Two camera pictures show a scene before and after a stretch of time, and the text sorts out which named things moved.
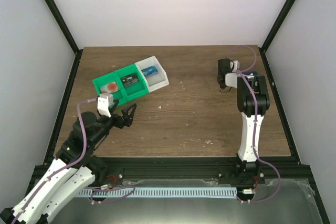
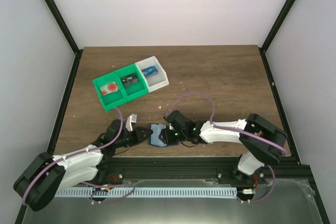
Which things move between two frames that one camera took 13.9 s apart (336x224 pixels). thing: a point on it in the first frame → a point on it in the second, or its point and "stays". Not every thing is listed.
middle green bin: [130, 83] stays
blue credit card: [150, 71] stays
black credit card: [129, 80] stays
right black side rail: [282, 113] stays
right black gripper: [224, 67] → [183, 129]
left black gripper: [128, 120] → [139, 132]
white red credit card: [110, 88] stays
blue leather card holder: [255, 73] → [154, 139]
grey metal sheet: [283, 201] stays
